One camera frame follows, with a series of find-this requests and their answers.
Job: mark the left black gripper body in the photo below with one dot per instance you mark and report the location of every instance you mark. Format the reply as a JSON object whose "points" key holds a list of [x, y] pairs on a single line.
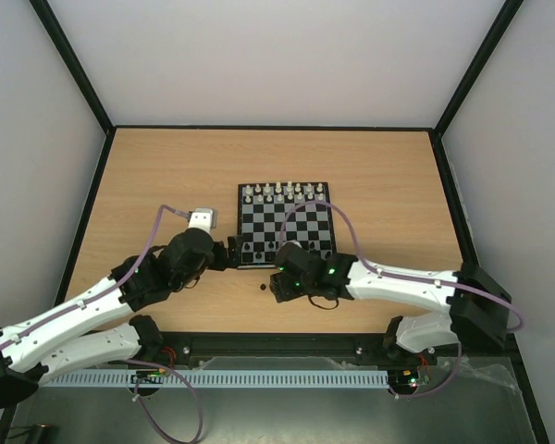
{"points": [[219, 262]]}

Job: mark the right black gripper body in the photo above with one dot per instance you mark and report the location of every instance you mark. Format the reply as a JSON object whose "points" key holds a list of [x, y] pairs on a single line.
{"points": [[278, 287]]}

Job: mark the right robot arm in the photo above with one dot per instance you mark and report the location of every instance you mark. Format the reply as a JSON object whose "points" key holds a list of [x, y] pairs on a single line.
{"points": [[467, 306]]}

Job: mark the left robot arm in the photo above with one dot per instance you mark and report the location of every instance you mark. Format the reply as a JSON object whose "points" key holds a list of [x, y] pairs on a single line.
{"points": [[103, 324]]}

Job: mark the right circuit board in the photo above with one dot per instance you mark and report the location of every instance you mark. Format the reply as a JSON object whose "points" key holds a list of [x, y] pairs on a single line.
{"points": [[412, 378]]}

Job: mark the circuit board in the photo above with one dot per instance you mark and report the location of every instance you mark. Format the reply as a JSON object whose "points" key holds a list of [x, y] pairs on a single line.
{"points": [[155, 376], [412, 378]]}

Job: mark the left circuit board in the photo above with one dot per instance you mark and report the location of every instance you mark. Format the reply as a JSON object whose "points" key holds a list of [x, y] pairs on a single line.
{"points": [[155, 376]]}

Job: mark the black and silver chessboard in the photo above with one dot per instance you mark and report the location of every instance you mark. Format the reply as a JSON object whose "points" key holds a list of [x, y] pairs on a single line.
{"points": [[260, 223]]}

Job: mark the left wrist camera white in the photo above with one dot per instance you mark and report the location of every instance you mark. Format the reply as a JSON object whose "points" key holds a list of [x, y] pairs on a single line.
{"points": [[203, 218]]}

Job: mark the black aluminium rail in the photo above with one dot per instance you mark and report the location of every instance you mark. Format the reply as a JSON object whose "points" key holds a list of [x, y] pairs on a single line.
{"points": [[354, 346]]}

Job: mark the white slotted cable duct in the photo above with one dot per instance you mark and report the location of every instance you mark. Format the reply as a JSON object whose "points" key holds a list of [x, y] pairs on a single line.
{"points": [[231, 379]]}

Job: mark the black frame post left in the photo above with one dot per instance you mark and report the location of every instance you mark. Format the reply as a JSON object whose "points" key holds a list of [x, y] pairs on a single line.
{"points": [[63, 46]]}

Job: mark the black frame post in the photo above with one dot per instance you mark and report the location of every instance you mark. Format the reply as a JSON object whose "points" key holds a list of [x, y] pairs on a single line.
{"points": [[496, 31], [63, 46]]}

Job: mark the black frame post right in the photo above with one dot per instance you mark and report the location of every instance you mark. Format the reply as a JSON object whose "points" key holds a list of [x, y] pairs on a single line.
{"points": [[496, 31]]}

